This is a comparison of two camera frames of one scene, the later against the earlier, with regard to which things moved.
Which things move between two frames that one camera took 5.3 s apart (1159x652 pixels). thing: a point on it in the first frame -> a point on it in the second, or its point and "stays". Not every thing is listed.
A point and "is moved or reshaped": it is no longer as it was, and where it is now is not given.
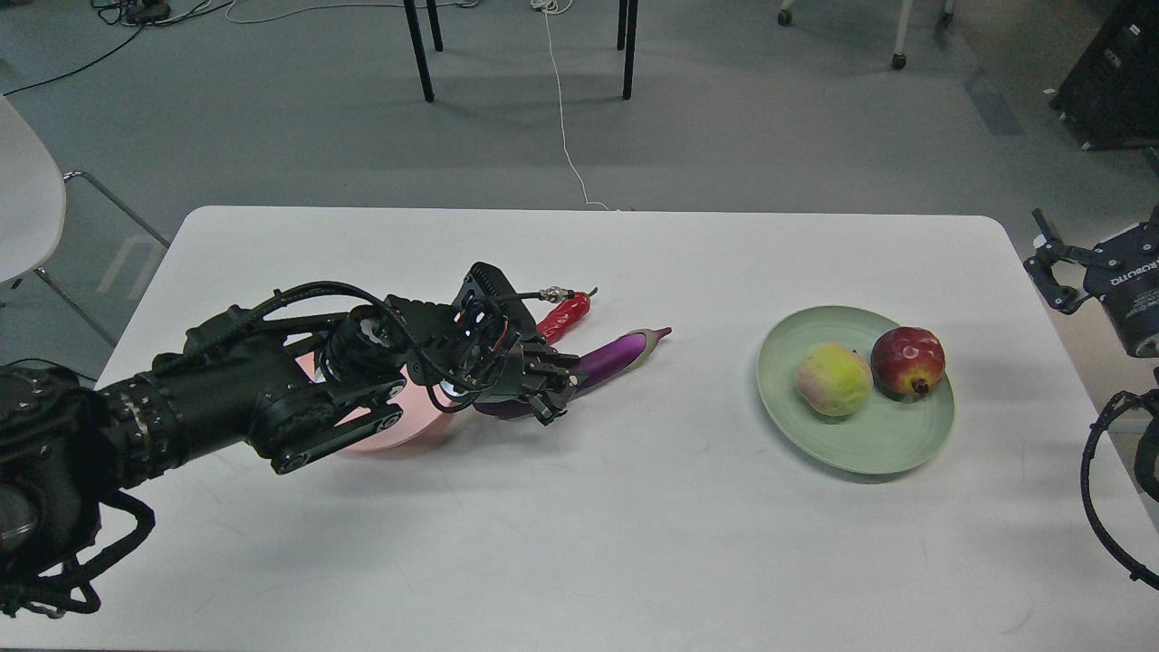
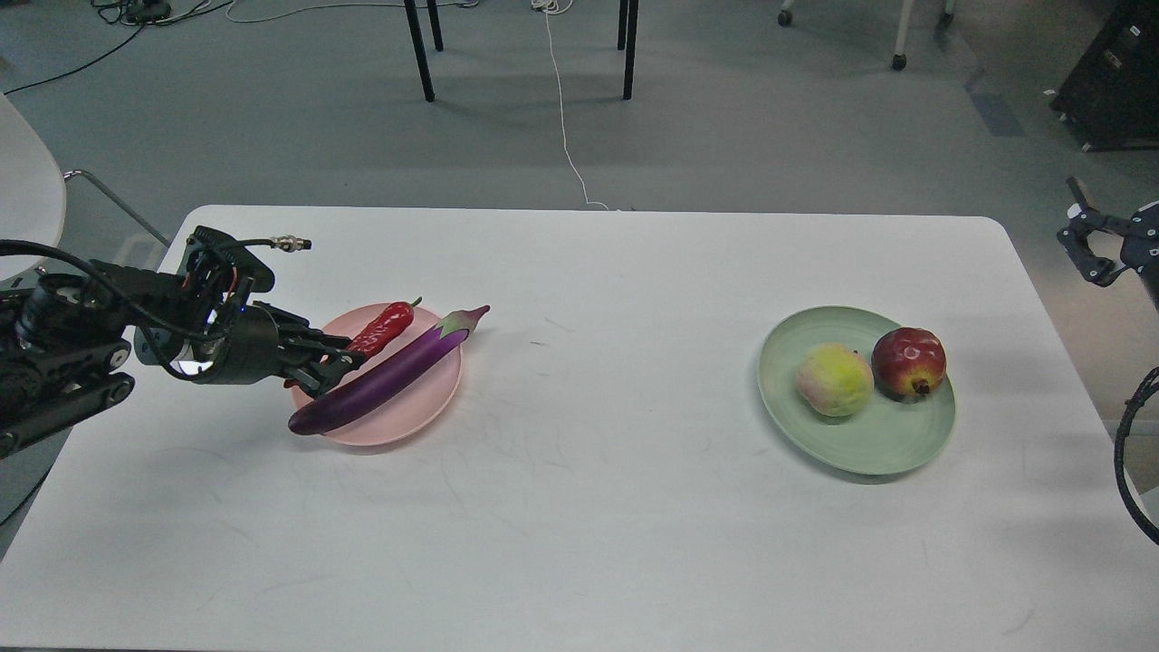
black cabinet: [1109, 98] stays
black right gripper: [1124, 270] -> [1083, 221]
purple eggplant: [596, 369] is moved or reshaped
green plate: [885, 435] stays
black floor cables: [139, 14] stays
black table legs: [626, 39] stays
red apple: [907, 363] stays
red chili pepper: [564, 315] is moved or reshaped
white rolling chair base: [899, 59] stays
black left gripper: [494, 375] -> [240, 345]
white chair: [33, 204] stays
